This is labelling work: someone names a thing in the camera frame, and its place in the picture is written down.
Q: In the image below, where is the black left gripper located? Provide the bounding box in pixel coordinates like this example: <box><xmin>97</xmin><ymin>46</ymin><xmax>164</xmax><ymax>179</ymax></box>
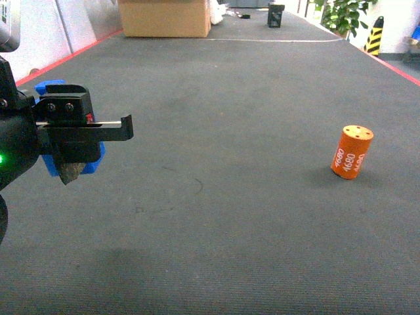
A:
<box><xmin>1</xmin><ymin>59</ymin><xmax>133</xmax><ymax>188</ymax></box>

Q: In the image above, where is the blue block part with knob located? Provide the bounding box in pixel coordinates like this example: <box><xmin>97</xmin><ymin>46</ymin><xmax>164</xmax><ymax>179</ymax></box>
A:
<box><xmin>34</xmin><ymin>79</ymin><xmax>106</xmax><ymax>177</ymax></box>

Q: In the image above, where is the orange cylinder cap with numbers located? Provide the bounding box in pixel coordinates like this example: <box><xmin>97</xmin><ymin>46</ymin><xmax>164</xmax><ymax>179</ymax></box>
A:
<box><xmin>330</xmin><ymin>125</ymin><xmax>374</xmax><ymax>180</ymax></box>

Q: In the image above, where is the cardboard box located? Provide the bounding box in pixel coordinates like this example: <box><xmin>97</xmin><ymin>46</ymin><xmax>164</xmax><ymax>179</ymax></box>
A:
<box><xmin>118</xmin><ymin>1</ymin><xmax>211</xmax><ymax>38</ymax></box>

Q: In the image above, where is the grey conveyor belt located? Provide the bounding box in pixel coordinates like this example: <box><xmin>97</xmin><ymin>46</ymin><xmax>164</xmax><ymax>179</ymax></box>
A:
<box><xmin>1</xmin><ymin>11</ymin><xmax>419</xmax><ymax>314</ymax></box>

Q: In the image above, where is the white plastic bag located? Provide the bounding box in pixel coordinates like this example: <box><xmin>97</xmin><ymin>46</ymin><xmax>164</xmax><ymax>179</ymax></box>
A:
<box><xmin>209</xmin><ymin>0</ymin><xmax>227</xmax><ymax>25</ymax></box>

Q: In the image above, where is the small black box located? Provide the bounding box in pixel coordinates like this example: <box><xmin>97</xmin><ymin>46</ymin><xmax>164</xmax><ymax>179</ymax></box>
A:
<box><xmin>267</xmin><ymin>2</ymin><xmax>285</xmax><ymax>28</ymax></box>

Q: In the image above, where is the green potted plant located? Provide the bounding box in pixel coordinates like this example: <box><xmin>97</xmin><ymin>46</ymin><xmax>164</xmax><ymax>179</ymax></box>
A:
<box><xmin>309</xmin><ymin>0</ymin><xmax>378</xmax><ymax>38</ymax></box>

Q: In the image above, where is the yellow black striped bollard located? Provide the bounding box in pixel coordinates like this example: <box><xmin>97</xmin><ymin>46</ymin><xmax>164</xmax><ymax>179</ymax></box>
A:
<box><xmin>363</xmin><ymin>16</ymin><xmax>385</xmax><ymax>56</ymax></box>

